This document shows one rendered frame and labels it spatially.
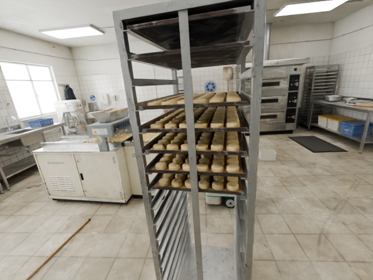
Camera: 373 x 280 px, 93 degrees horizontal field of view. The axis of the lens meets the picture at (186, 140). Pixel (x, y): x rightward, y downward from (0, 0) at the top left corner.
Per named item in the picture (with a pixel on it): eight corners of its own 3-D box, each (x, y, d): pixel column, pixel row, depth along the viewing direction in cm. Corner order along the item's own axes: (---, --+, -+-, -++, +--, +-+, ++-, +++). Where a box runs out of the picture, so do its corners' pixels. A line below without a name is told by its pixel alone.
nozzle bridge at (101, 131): (92, 151, 227) (85, 125, 217) (121, 135, 294) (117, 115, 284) (115, 151, 220) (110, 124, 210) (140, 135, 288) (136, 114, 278)
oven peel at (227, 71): (224, 130, 595) (222, 66, 560) (223, 130, 599) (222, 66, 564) (233, 130, 592) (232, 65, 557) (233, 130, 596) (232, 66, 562)
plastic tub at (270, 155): (260, 160, 359) (260, 153, 355) (258, 156, 380) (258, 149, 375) (276, 161, 352) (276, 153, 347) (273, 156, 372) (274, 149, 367)
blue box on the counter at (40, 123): (41, 126, 404) (40, 121, 400) (29, 128, 405) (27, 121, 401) (54, 123, 442) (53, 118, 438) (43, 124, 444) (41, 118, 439)
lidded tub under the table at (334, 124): (324, 127, 471) (326, 118, 463) (343, 126, 466) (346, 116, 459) (335, 131, 434) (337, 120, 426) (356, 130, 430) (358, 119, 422)
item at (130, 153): (132, 199, 263) (121, 142, 237) (142, 186, 295) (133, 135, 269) (178, 202, 250) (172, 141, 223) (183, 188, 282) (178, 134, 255)
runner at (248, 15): (236, 49, 110) (236, 44, 109) (240, 49, 109) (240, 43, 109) (244, 11, 51) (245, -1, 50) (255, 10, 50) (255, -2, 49)
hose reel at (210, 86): (216, 113, 610) (216, 80, 578) (217, 114, 594) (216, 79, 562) (205, 114, 614) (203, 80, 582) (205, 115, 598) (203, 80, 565)
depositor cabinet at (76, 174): (50, 203, 270) (31, 151, 245) (84, 179, 337) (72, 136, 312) (126, 208, 246) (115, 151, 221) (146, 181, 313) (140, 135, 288)
